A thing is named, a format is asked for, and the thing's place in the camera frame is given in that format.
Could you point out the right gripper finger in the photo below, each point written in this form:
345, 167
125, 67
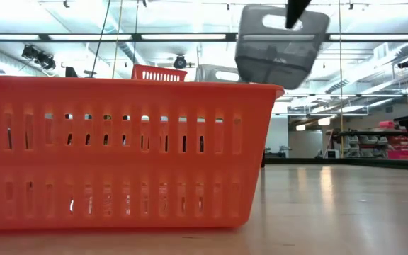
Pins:
294, 10

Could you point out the orange slotted plastic basket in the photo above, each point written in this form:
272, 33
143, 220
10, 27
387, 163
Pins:
119, 170
138, 72

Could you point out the black ceiling-mounted device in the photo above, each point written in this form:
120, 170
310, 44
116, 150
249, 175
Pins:
406, 64

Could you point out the round black ceiling lamp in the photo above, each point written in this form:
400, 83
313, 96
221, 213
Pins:
180, 62

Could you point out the red storage bin rack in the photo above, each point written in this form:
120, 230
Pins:
399, 154

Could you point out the black overhead frame beam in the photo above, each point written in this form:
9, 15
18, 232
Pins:
230, 37

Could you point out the black aluminium table frame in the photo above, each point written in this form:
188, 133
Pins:
331, 161

